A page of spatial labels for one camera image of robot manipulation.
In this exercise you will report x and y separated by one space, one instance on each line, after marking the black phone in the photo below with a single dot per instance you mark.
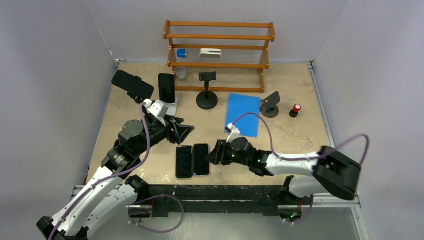
132 83
201 167
166 84

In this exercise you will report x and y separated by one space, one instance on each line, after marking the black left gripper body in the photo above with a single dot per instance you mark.
157 132

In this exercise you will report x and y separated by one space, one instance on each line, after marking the black round-base phone stand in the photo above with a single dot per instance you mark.
207 99

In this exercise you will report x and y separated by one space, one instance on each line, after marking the red capped black bottle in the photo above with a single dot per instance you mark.
295 110

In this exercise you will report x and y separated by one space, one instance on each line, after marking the blue rectangular mat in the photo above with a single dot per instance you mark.
240 104

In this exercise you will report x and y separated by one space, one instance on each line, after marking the black phone on tripod stand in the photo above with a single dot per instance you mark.
132 83

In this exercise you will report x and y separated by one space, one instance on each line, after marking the black phone on white stand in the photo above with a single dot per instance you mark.
166 84

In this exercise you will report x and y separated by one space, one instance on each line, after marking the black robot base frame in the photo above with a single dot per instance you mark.
268 200

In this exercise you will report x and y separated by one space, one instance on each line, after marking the orange wooden shelf rack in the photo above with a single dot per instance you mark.
212 45

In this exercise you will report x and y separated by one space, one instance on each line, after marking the white rectangular device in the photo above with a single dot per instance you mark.
210 53

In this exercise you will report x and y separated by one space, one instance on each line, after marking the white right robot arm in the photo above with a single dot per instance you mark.
324 171

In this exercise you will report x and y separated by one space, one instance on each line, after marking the blue small box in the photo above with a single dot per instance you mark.
182 53

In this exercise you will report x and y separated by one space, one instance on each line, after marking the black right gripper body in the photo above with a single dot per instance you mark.
227 158

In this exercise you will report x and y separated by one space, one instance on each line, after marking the white folding phone stand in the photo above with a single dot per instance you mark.
172 107

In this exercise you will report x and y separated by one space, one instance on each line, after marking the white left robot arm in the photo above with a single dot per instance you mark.
112 187

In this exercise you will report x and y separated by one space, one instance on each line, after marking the black smartphone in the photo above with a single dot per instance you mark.
184 162

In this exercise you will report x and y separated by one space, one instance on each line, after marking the clear plastic cup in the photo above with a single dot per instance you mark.
180 72

